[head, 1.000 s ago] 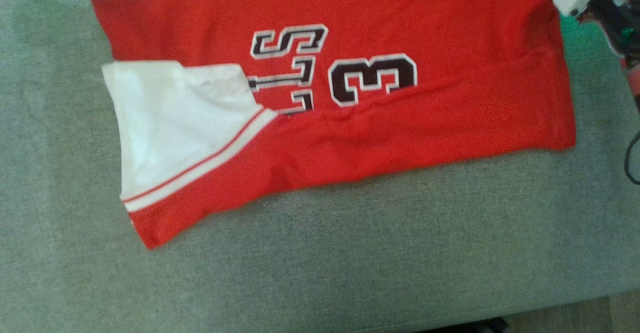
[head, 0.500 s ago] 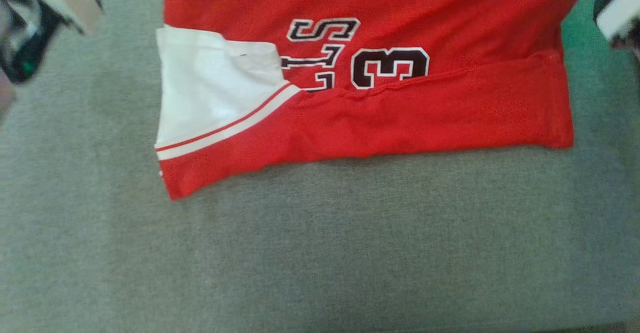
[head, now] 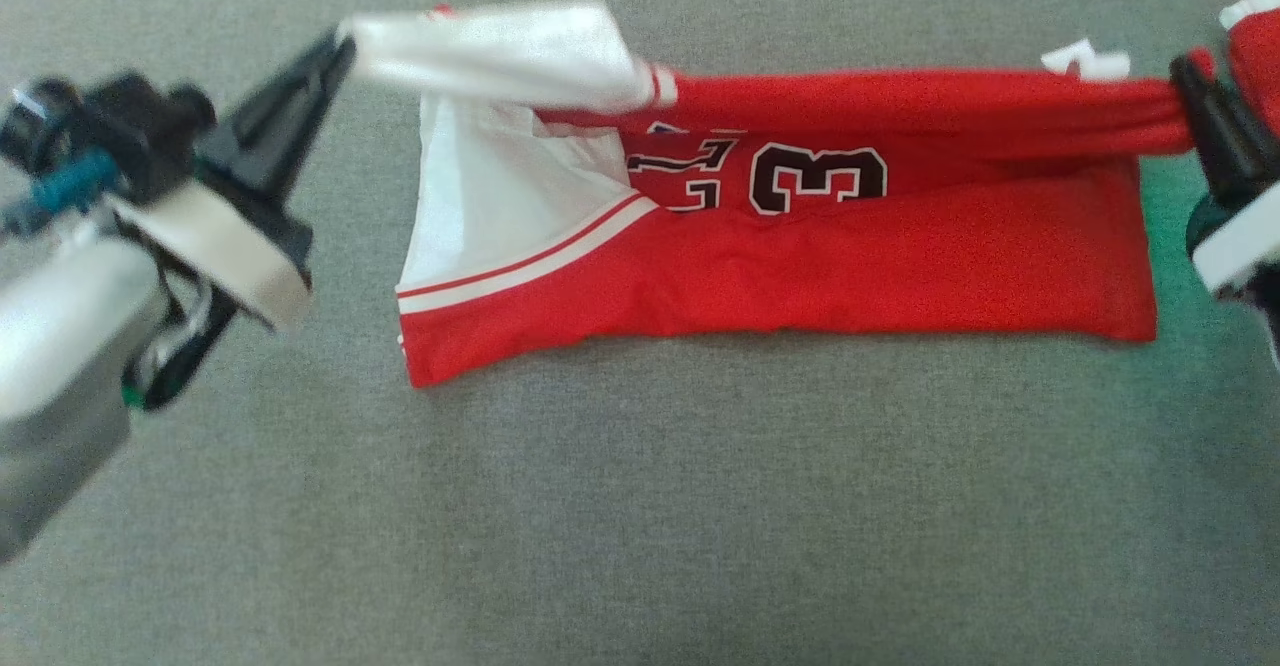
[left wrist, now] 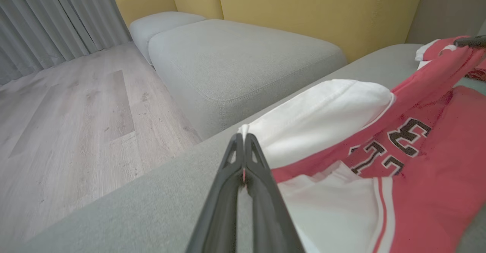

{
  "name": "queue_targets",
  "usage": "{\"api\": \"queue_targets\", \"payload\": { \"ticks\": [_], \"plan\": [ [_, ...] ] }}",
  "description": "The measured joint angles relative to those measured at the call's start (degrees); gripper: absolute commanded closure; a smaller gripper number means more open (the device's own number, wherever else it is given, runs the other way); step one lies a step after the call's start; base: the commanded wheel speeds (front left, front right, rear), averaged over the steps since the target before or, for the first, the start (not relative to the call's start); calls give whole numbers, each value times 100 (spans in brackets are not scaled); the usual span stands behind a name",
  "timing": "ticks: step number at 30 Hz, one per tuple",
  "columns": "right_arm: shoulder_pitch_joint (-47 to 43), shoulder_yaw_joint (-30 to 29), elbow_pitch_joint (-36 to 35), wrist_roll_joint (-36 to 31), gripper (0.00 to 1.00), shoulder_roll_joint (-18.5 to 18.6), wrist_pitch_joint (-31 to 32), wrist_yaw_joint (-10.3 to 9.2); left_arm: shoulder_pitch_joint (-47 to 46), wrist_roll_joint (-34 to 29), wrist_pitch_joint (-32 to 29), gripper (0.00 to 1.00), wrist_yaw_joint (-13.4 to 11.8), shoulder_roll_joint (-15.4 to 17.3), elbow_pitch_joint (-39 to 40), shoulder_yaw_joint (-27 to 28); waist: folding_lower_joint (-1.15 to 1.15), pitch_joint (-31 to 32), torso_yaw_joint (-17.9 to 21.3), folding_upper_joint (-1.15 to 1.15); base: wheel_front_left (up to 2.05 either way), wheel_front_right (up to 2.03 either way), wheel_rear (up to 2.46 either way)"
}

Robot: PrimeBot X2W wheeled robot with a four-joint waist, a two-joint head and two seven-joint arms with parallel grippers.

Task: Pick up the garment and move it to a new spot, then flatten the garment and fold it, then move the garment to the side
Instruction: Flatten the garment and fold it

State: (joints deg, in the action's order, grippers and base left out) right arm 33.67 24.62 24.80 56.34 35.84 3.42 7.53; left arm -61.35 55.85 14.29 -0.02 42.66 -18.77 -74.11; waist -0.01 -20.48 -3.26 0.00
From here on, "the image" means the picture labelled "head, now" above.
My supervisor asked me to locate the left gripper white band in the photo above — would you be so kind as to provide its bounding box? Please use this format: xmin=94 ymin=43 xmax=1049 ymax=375
xmin=108 ymin=32 xmax=357 ymax=413

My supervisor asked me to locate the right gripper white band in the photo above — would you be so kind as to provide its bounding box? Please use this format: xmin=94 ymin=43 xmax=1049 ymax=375
xmin=1168 ymin=53 xmax=1280 ymax=367

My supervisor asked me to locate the red garment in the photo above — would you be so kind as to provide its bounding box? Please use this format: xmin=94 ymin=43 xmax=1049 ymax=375
xmin=1219 ymin=0 xmax=1280 ymax=139

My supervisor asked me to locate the red and white basketball jersey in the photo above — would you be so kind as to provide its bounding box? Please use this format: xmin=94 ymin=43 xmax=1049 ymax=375
xmin=340 ymin=0 xmax=1197 ymax=390

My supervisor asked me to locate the grey fabric sofa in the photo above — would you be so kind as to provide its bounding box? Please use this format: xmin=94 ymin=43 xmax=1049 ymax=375
xmin=0 ymin=0 xmax=1280 ymax=666

